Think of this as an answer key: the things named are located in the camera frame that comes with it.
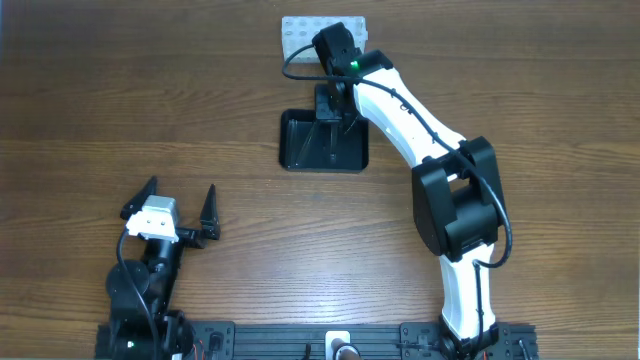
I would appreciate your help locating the mounting rail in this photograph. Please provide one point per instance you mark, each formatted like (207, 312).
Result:
(280, 342)

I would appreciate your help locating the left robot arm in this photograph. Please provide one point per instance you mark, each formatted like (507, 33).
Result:
(116, 290)

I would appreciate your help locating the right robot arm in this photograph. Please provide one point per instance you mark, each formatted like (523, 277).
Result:
(400, 115)

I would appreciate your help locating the clear test tube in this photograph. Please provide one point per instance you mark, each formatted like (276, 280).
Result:
(307, 144)
(292, 145)

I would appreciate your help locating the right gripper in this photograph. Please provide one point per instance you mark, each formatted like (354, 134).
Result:
(330, 105)

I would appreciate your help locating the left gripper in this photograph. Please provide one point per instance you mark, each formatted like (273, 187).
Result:
(190, 236)

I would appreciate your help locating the white test tube rack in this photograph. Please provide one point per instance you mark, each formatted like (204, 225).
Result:
(297, 35)

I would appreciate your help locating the black tray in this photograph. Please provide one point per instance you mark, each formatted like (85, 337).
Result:
(357, 155)

